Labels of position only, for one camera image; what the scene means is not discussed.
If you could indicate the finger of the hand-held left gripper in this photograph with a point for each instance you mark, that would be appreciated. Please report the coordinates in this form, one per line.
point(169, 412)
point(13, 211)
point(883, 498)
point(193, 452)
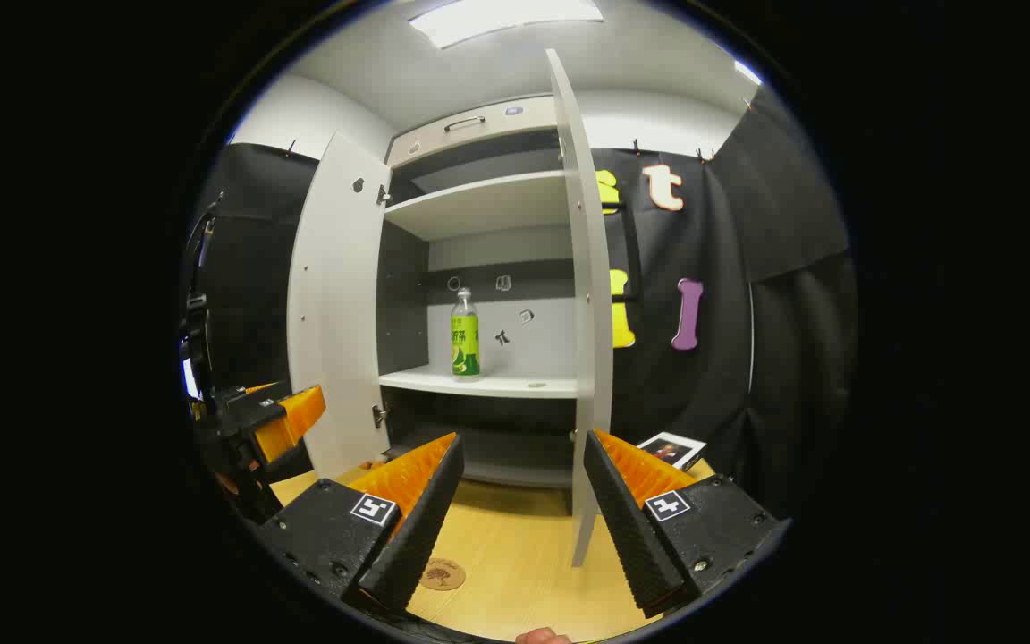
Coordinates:
point(287, 420)

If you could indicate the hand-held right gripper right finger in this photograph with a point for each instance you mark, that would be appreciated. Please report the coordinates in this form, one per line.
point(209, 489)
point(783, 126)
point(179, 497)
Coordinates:
point(627, 528)

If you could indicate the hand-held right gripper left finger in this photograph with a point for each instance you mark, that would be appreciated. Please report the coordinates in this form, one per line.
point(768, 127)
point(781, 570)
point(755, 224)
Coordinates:
point(417, 537)

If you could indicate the round wooden coaster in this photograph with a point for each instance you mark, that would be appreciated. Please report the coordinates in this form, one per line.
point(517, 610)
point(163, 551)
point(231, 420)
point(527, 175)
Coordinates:
point(445, 574)

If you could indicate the grey cabinet door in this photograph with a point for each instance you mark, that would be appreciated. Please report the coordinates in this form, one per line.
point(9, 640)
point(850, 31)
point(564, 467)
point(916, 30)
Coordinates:
point(336, 295)
point(588, 358)

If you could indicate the green label plastic bottle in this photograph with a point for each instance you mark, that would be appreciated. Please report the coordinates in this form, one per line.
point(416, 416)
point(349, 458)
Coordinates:
point(466, 344)

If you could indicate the grey cabinet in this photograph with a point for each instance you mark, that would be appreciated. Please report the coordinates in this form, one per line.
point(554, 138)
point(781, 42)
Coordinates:
point(515, 241)

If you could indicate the white cabinet shelf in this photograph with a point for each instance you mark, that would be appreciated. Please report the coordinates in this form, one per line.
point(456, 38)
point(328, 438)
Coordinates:
point(497, 385)
point(479, 206)

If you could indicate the grey cabinet drawer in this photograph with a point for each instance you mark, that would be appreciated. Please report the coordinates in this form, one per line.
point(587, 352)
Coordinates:
point(479, 134)

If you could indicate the person's clothing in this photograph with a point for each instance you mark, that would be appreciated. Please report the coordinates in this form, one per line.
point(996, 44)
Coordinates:
point(190, 380)

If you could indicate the white cover book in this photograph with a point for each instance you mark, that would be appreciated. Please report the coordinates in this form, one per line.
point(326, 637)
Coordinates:
point(671, 450)

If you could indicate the black backdrop cloth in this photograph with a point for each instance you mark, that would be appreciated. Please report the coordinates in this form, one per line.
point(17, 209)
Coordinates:
point(747, 358)

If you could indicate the large ceiling light panel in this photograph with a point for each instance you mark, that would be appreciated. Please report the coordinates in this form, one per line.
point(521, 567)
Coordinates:
point(506, 18)

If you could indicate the small ceiling light panel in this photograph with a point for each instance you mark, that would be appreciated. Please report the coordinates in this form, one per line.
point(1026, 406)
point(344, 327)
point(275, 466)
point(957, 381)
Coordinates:
point(747, 72)

